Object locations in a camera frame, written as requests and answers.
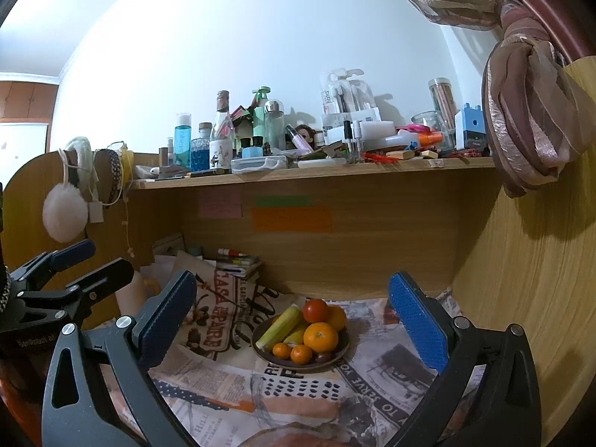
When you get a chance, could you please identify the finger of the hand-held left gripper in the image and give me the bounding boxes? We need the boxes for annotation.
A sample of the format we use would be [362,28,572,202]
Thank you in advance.
[47,258,136,322]
[9,239,96,289]

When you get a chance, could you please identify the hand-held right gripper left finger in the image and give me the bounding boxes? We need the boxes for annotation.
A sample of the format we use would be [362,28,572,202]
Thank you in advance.
[41,269,199,447]

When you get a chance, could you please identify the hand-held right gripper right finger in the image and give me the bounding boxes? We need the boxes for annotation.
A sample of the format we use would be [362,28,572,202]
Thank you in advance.
[388,271,543,447]

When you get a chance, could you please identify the medium orange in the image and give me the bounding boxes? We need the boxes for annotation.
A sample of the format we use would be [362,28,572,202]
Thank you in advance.
[326,305,348,332]

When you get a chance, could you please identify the dark brown plate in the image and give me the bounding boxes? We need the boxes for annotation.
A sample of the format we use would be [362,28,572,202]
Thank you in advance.
[251,310,351,373]

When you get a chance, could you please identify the large orange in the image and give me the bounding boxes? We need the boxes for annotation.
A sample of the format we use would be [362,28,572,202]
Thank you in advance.
[303,321,339,353]

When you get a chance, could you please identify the red tomato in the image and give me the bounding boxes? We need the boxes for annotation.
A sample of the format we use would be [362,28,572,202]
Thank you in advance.
[302,298,329,323]

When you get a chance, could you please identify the long corn cob piece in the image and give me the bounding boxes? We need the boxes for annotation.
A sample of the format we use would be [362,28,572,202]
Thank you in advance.
[255,305,303,352]

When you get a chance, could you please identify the short corn cob piece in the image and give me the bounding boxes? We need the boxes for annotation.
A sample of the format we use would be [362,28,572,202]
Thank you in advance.
[283,326,308,348]

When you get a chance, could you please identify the white fluffy pom-pom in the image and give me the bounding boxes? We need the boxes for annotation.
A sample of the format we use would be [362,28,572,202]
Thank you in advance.
[42,183,88,243]

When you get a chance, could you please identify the newspaper print tablecloth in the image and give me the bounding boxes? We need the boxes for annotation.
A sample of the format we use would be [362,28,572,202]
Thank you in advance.
[79,251,489,447]

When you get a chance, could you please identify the wooden desk shelf unit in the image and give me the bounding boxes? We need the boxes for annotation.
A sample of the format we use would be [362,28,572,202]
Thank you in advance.
[0,53,596,447]

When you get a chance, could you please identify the stack of books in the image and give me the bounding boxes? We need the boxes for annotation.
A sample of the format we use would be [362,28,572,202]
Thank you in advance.
[215,248,262,282]

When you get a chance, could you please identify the dark patterned headband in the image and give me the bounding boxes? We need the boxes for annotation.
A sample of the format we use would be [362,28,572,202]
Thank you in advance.
[93,148,123,206]

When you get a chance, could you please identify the white fluffy headband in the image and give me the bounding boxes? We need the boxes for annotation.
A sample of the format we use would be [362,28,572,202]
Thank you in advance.
[60,136,101,196]

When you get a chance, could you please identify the yellow headband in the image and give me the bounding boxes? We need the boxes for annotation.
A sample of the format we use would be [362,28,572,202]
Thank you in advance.
[114,142,133,187]

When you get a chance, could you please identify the pink sticky note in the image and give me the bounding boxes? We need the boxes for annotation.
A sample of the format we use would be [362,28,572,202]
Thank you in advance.
[198,192,243,219]

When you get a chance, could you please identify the tall blue liquid bottle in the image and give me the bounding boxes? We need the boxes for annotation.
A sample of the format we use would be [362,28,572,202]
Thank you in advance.
[175,112,193,171]

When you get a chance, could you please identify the squat blue liquid glass bottle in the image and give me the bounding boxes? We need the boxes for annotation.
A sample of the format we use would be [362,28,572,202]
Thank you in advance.
[190,122,214,172]

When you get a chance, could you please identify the orange sticky note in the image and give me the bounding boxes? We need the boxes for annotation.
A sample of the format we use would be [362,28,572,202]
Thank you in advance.
[251,206,334,232]

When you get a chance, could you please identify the green sticky note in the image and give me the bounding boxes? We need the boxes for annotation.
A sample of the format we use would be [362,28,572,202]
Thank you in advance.
[255,196,310,207]

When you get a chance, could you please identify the red hair clips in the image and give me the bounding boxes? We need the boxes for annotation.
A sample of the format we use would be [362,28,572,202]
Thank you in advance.
[363,150,400,165]

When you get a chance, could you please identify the white plastic case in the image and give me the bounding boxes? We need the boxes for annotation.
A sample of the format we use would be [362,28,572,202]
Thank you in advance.
[230,156,289,174]

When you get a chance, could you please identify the clear glass bottle pink label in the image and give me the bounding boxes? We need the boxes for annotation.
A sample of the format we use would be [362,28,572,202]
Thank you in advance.
[209,90,234,171]

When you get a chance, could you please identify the white tube orange cap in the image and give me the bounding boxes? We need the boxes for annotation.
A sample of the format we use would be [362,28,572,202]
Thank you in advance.
[396,130,442,150]

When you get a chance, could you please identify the small blue jar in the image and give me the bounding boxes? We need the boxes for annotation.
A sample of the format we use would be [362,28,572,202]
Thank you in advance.
[241,136,265,159]

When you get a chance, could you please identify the white flat tray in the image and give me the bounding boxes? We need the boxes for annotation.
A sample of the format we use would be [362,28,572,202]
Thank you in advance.
[297,157,349,168]

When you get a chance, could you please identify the white box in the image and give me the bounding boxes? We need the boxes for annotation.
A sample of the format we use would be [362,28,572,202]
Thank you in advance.
[358,120,397,139]

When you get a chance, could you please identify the glass jar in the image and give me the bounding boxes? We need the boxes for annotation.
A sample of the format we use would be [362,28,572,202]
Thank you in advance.
[411,111,454,150]

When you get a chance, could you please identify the blue pencil sharpener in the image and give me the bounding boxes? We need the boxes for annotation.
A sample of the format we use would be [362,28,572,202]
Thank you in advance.
[454,102,487,150]

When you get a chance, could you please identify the colourful small box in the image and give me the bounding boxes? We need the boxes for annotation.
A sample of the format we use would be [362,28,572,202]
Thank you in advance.
[231,105,254,138]

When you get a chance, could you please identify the small doll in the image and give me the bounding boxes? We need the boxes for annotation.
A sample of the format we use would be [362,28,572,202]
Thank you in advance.
[294,124,317,152]

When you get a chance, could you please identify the clear bottle silver cap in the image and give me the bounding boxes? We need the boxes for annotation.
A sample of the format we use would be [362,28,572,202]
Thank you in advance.
[264,99,286,150]

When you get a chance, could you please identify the clear pencil jar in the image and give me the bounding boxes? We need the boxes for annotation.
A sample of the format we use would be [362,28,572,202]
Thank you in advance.
[428,77,457,133]

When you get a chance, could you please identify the green pump bottle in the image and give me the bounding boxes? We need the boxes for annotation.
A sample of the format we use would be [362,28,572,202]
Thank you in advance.
[251,86,273,150]

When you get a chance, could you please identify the pink brown tied curtain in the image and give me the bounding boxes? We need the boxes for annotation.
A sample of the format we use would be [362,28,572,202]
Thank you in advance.
[365,0,596,199]

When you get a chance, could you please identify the clear plastic brush case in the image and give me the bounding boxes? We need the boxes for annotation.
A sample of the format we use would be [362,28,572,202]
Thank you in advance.
[320,67,378,126]

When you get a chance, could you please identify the white thin cable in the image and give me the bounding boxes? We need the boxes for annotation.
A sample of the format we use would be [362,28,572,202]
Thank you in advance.
[122,186,136,259]

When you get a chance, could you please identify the wooden wall cabinet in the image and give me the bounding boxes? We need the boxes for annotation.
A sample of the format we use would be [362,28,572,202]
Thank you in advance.
[0,72,60,124]

